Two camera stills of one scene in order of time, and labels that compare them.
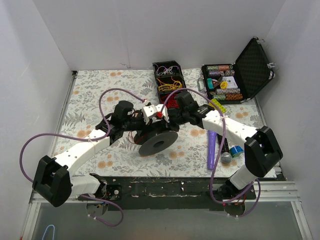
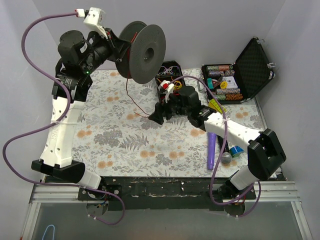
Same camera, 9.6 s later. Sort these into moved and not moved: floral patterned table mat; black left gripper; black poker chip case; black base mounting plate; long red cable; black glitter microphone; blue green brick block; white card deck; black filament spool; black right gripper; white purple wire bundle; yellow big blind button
Moved: black filament spool; black left gripper; long red cable; black right gripper
Not moved: blue green brick block; floral patterned table mat; white purple wire bundle; black base mounting plate; black glitter microphone; white card deck; black poker chip case; yellow big blind button
